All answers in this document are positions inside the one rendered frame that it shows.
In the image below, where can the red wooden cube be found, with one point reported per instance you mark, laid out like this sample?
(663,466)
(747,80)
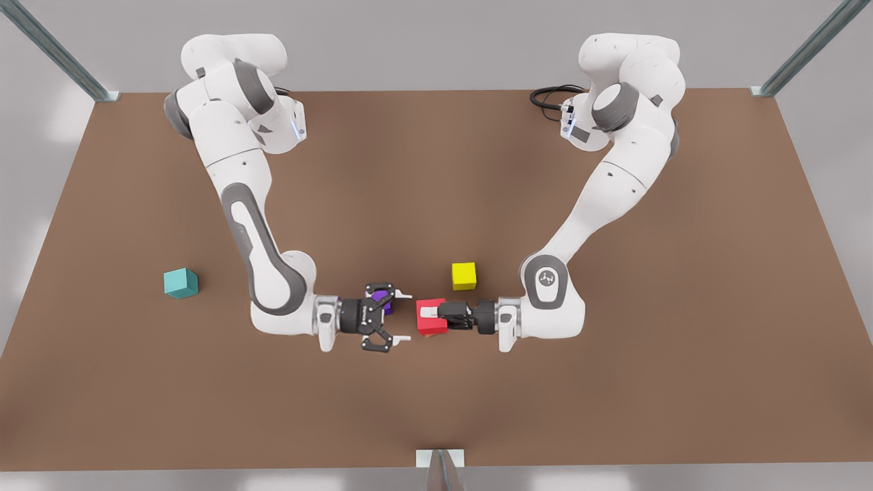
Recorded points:
(428,326)

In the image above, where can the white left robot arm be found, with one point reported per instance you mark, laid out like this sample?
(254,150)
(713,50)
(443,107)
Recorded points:
(600,198)

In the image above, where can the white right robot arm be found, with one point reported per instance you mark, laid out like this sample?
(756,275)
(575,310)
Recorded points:
(259,239)

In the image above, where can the purple wooden cube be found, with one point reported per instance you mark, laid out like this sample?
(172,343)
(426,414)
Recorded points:
(386,304)

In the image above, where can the yellow wooden cube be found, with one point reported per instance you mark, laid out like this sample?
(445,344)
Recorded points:
(464,276)

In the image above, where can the teal wooden cube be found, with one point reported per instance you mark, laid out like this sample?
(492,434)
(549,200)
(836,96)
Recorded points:
(180,284)

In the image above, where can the silver frame post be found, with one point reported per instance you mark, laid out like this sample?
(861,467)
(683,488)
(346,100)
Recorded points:
(440,467)
(48,49)
(808,48)

